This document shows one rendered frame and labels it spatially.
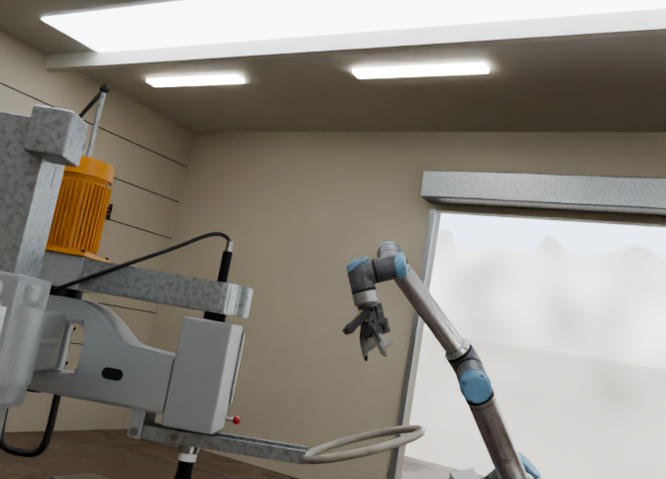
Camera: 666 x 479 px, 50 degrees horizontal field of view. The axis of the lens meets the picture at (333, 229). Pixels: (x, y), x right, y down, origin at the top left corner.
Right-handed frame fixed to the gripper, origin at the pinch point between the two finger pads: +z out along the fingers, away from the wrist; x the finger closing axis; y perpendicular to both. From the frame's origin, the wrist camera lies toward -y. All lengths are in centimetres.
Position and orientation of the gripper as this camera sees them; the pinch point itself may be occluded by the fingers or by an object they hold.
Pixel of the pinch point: (374, 359)
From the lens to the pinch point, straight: 261.1
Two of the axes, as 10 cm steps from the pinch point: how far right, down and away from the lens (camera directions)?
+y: 8.8, -1.1, 4.7
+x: -4.3, 2.6, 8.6
